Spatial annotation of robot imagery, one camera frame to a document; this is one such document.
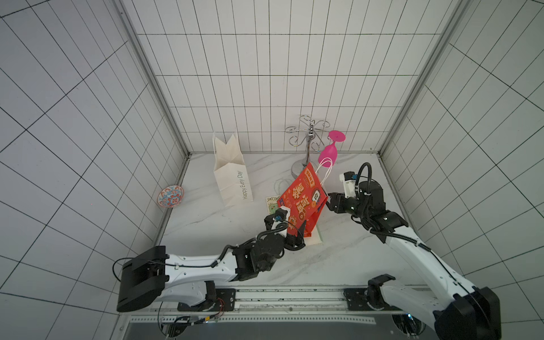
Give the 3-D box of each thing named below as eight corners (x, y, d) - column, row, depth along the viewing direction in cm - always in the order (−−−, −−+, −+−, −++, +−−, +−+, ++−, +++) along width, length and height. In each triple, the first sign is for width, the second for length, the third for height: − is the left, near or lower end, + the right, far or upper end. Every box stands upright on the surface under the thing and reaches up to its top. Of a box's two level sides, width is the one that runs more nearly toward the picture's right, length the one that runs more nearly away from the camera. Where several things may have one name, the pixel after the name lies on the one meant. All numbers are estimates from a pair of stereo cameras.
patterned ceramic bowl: (159, 208, 100) (154, 202, 96) (166, 191, 106) (161, 185, 102) (179, 208, 100) (175, 202, 96) (185, 191, 106) (181, 185, 102)
